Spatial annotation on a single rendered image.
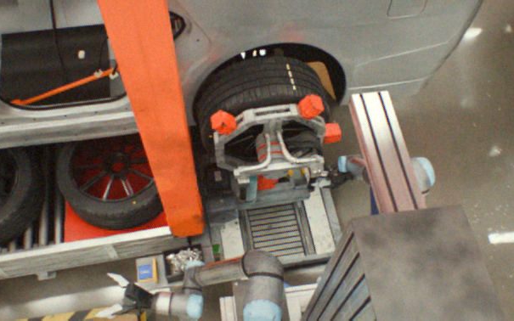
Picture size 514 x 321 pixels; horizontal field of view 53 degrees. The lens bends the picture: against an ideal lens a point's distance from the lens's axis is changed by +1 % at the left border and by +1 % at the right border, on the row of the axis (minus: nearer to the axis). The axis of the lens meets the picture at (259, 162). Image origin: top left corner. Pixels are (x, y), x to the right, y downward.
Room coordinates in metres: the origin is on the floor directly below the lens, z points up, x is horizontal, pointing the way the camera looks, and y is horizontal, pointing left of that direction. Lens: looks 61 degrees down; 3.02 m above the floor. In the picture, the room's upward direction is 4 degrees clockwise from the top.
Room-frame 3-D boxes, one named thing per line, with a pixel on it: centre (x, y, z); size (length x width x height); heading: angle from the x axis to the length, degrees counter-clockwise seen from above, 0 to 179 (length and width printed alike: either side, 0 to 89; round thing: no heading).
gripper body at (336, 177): (1.16, -0.40, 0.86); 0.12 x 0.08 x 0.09; 104
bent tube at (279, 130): (1.22, -0.17, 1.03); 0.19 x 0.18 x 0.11; 14
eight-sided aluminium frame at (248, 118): (1.32, -0.04, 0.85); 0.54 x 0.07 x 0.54; 104
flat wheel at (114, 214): (1.34, 0.80, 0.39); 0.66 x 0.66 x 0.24
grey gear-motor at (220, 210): (1.32, 0.23, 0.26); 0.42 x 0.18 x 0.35; 14
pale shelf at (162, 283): (0.77, 0.37, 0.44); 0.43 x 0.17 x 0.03; 104
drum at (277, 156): (1.25, -0.06, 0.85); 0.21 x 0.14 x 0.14; 14
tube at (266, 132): (1.17, 0.02, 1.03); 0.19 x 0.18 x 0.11; 14
